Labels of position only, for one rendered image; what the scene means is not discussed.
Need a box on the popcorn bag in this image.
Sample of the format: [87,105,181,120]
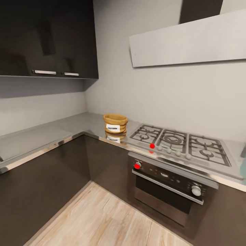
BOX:
[103,114,128,134]

